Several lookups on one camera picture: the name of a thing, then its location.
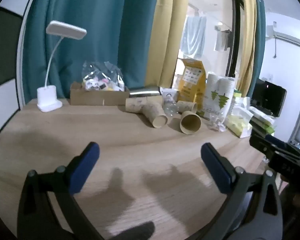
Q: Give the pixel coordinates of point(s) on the white hanging garment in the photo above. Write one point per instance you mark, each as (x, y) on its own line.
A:
(222, 40)

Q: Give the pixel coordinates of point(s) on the tree-print sleeve of paper cups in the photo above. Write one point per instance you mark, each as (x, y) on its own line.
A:
(217, 97)

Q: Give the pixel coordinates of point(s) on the white air conditioner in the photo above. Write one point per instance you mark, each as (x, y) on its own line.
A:
(287, 35)

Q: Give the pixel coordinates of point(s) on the green packet stack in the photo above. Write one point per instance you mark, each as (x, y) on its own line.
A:
(263, 125)

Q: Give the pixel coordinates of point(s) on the wide yellow curtain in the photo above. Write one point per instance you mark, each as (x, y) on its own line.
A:
(168, 32)

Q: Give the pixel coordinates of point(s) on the small white box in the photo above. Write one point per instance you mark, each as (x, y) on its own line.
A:
(168, 91)

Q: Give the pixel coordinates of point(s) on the brown paper cup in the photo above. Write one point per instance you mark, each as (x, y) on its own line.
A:
(187, 106)
(155, 115)
(137, 104)
(190, 122)

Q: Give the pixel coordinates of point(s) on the wide teal curtain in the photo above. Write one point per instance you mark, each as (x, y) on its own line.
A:
(90, 30)

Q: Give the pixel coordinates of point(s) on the narrow yellow curtain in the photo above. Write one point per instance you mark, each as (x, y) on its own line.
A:
(248, 37)

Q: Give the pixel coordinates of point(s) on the stainless steel tumbler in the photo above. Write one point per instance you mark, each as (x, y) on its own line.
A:
(143, 92)

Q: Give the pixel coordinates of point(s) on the black door frame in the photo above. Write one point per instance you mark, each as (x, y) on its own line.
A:
(236, 30)

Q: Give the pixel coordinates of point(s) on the black monitor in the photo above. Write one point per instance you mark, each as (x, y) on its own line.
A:
(267, 97)

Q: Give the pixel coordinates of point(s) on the clear plastic bag of snacks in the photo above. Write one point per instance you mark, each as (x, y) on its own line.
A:
(101, 76)

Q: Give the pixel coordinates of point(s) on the clear plastic bottle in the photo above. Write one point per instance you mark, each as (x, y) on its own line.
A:
(170, 106)

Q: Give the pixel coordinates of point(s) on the yellow paper bag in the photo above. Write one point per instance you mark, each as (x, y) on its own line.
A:
(192, 80)

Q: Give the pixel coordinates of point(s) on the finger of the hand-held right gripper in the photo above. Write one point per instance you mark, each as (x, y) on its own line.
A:
(258, 142)
(276, 141)

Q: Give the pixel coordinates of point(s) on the light blue hanging towel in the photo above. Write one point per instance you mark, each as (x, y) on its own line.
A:
(194, 38)

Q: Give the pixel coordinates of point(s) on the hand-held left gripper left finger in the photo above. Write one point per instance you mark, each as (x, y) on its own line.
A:
(88, 156)

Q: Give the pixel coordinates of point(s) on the cardboard box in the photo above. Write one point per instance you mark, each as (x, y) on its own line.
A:
(97, 97)

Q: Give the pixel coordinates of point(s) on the yellow tissue pack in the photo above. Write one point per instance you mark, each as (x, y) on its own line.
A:
(238, 122)

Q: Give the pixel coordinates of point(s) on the narrow teal curtain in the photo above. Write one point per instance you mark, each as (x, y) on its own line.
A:
(259, 42)

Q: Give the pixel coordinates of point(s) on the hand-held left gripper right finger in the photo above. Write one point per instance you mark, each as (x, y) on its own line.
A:
(213, 163)

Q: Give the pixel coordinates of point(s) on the white desk lamp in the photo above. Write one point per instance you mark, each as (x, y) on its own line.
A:
(47, 100)

